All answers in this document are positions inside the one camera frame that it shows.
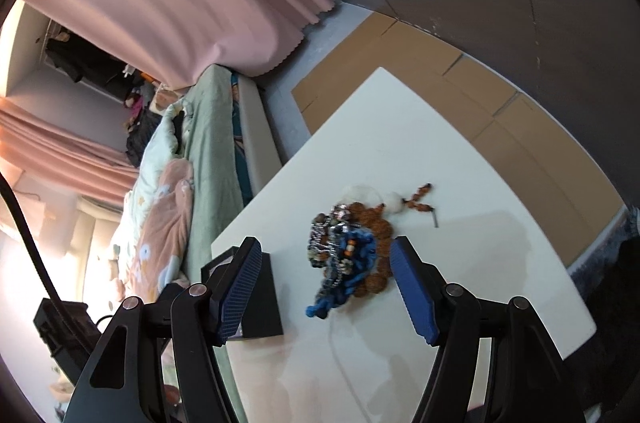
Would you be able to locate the black jewelry box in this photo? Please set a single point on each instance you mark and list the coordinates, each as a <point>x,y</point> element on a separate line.
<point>262,303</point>

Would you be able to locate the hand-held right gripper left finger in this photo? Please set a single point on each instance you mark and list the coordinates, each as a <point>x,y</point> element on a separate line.
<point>240,293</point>

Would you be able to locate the hanging dark clothes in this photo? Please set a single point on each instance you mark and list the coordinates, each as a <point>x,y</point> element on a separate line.
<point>85,63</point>

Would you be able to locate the flat cardboard sheet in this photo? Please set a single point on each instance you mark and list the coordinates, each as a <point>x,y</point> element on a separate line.
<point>525,143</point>

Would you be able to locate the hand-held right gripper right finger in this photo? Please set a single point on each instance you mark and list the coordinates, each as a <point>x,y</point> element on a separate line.
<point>412,293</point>

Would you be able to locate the white lotus pendant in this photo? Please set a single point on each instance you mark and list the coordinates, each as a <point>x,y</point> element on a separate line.
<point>394,202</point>

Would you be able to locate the pile of dark clothes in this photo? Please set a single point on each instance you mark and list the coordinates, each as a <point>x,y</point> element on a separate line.
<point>142,138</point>

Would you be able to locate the plush toys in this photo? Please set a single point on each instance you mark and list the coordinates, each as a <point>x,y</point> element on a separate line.
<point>135,103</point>

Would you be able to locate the white organza pouch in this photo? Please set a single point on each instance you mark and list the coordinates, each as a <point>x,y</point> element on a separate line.
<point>360,194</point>

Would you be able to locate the narrow pink curtain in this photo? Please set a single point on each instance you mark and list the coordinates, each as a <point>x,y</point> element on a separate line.
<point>60,148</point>

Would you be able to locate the bed with green sheet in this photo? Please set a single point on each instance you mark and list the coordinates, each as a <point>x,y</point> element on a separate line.
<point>210,143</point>

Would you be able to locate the pink duck print blanket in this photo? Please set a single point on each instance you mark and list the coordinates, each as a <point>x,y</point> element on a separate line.
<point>165,223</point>

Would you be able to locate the pale green quilt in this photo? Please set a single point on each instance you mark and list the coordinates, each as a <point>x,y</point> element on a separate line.
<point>160,143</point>

